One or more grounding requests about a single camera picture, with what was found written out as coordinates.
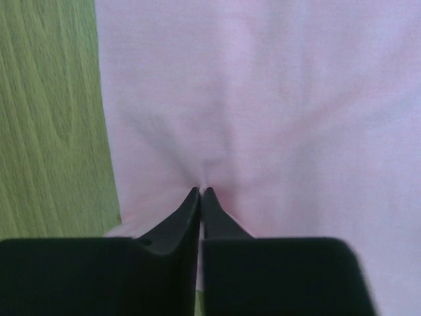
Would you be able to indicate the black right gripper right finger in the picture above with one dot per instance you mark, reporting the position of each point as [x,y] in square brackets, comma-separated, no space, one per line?
[243,275]

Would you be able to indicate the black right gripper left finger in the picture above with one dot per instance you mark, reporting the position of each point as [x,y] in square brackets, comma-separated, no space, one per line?
[154,274]

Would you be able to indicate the pink t shirt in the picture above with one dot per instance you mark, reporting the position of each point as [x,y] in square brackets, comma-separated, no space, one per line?
[304,116]

